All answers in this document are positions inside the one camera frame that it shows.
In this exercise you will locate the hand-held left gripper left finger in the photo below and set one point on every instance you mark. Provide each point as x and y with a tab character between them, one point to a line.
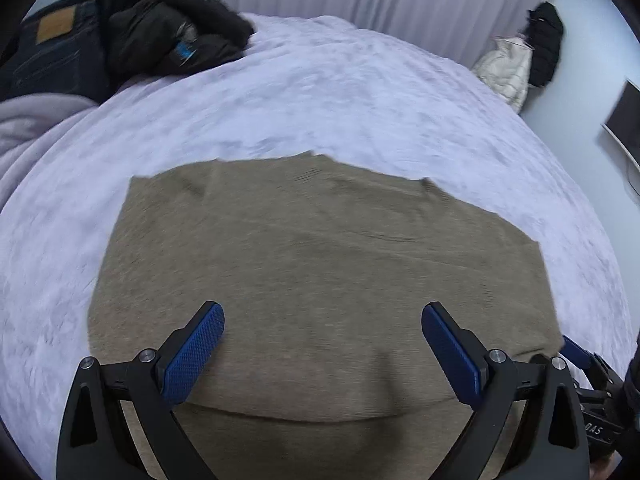
195	350

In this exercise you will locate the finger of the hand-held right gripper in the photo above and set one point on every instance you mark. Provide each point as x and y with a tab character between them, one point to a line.
577	352

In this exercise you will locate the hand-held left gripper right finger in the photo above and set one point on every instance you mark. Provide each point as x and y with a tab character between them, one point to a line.
450	355

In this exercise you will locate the tan knit sweater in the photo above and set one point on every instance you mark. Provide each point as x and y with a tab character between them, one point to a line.
310	270

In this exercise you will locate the grey fleece blanket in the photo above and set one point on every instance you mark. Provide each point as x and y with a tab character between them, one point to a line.
30	130

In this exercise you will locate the white hanging puffer jacket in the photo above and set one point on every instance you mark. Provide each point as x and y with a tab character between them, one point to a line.
505	70

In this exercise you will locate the lavender fleece bed blanket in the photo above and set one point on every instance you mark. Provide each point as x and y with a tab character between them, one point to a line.
325	85

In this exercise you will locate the black hanging jacket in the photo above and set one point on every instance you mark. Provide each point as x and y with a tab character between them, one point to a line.
546	45

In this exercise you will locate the dark blue jeans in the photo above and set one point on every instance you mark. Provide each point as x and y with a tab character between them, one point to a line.
50	60

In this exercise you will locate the black puffer jacket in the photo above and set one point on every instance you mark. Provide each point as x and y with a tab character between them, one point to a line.
150	20

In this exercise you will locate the white pleated curtain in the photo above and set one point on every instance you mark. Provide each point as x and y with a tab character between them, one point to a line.
425	0

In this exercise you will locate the wall-mounted curved television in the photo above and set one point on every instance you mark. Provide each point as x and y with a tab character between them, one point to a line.
625	120

